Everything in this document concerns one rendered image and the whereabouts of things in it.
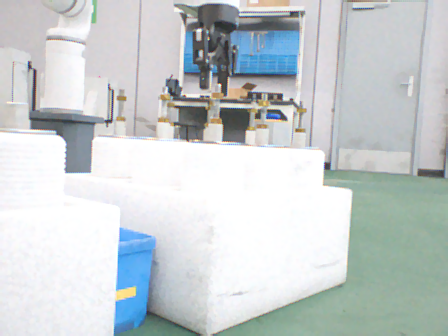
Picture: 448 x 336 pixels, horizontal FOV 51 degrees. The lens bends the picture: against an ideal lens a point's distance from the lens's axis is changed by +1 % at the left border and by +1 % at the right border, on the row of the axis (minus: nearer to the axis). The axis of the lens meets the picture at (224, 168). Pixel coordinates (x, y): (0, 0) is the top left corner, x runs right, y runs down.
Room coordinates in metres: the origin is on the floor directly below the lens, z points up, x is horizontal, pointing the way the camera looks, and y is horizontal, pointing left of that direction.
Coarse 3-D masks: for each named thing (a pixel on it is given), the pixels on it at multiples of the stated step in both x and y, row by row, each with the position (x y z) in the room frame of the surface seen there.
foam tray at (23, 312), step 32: (0, 224) 0.39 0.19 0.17; (32, 224) 0.42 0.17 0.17; (64, 224) 0.44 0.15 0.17; (96, 224) 0.47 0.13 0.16; (0, 256) 0.40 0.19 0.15; (32, 256) 0.42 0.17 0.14; (64, 256) 0.44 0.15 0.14; (96, 256) 0.47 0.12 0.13; (0, 288) 0.40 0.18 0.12; (32, 288) 0.42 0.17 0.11; (64, 288) 0.44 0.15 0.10; (96, 288) 0.47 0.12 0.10; (0, 320) 0.40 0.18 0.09; (32, 320) 0.42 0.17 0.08; (64, 320) 0.44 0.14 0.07; (96, 320) 0.47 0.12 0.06
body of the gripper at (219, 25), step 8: (200, 8) 0.85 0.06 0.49; (208, 8) 0.83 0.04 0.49; (216, 8) 0.83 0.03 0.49; (224, 8) 0.83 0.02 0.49; (232, 8) 0.84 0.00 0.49; (200, 16) 0.85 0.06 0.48; (208, 16) 0.83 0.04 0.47; (216, 16) 0.83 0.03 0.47; (224, 16) 0.83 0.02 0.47; (232, 16) 0.84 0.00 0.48; (200, 24) 0.85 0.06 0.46; (208, 24) 0.83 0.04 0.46; (216, 24) 0.84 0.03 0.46; (224, 24) 0.84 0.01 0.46; (232, 24) 0.84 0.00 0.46; (216, 32) 0.84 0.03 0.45; (224, 32) 0.87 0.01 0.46; (208, 40) 0.84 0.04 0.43; (216, 40) 0.84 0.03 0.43; (208, 48) 0.84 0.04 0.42; (224, 48) 0.87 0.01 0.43; (224, 56) 0.87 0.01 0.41
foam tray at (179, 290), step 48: (96, 192) 0.77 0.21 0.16; (144, 192) 0.69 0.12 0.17; (288, 192) 0.75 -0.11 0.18; (336, 192) 0.84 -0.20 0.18; (192, 240) 0.62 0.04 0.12; (240, 240) 0.64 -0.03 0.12; (288, 240) 0.73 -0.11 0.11; (336, 240) 0.85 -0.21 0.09; (192, 288) 0.61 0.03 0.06; (240, 288) 0.64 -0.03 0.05; (288, 288) 0.73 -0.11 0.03
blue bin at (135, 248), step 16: (128, 240) 0.66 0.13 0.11; (144, 240) 0.61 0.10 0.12; (128, 256) 0.59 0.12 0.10; (144, 256) 0.61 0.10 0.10; (128, 272) 0.60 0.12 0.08; (144, 272) 0.62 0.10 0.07; (128, 288) 0.60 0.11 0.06; (144, 288) 0.62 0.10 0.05; (128, 304) 0.60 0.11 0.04; (144, 304) 0.62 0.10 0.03; (128, 320) 0.60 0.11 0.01; (144, 320) 0.62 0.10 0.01
